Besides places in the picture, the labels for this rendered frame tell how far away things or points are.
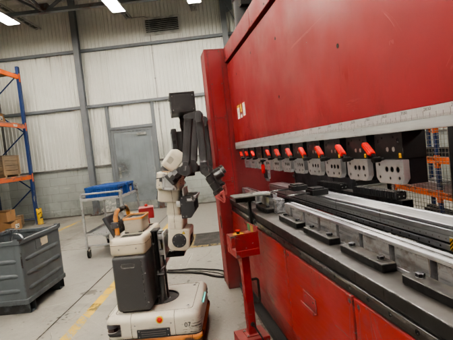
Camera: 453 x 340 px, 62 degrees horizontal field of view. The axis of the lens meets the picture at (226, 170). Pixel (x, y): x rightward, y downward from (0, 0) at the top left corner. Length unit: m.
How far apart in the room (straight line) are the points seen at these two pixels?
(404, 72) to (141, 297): 2.20
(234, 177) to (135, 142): 6.81
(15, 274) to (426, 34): 3.81
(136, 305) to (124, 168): 7.70
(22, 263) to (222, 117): 2.33
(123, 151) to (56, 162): 1.81
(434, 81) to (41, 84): 10.63
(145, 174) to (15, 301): 6.51
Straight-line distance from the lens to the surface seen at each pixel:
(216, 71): 3.67
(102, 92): 10.62
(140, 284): 2.77
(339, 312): 1.64
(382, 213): 1.92
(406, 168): 1.28
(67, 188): 10.94
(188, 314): 2.76
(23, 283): 4.15
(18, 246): 4.08
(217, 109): 3.61
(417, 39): 1.22
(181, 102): 3.74
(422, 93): 1.20
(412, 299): 1.22
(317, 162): 1.83
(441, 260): 1.25
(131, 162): 10.26
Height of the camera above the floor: 1.34
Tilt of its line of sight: 3 degrees down
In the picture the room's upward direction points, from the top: 6 degrees counter-clockwise
